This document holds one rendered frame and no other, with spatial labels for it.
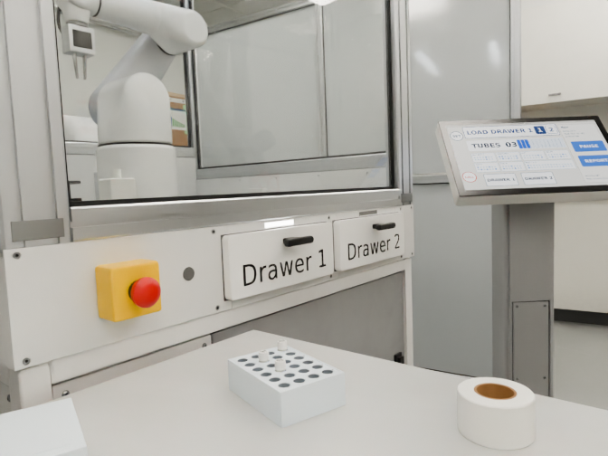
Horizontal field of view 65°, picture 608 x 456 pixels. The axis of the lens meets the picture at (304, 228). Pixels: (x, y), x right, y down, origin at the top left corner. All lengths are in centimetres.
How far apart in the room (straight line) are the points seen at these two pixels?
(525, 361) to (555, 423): 116
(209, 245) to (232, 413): 32
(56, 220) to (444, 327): 215
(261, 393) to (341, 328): 60
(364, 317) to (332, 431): 71
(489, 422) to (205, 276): 49
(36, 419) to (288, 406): 26
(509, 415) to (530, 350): 123
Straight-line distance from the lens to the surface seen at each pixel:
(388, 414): 55
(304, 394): 53
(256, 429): 53
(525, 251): 164
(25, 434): 57
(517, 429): 50
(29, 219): 66
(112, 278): 66
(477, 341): 254
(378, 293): 125
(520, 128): 169
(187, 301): 78
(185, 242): 77
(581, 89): 404
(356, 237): 109
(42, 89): 69
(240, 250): 82
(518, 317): 168
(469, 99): 246
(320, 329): 107
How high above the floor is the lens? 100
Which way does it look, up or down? 5 degrees down
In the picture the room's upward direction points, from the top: 2 degrees counter-clockwise
